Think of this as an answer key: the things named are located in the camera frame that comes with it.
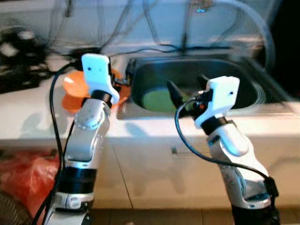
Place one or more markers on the metal faucet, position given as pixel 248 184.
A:
pixel 186 37

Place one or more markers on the red plastic bag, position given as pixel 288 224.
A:
pixel 23 178

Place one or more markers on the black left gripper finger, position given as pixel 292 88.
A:
pixel 130 72

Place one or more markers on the green plate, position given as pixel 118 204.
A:
pixel 157 101

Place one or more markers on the black power strip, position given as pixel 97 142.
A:
pixel 18 82

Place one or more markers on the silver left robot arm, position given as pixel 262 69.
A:
pixel 89 136

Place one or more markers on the stainless steel sink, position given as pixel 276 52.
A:
pixel 243 79

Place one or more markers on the orange bowl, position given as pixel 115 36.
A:
pixel 72 84

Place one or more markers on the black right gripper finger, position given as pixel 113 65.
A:
pixel 203 81
pixel 176 97

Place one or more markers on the black power adapter brick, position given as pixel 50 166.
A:
pixel 86 51

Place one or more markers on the white kitchen cabinet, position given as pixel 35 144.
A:
pixel 154 178

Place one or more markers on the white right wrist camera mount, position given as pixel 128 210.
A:
pixel 220 93

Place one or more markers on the black charger block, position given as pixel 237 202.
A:
pixel 18 44

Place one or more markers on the orange plate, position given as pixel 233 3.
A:
pixel 70 104

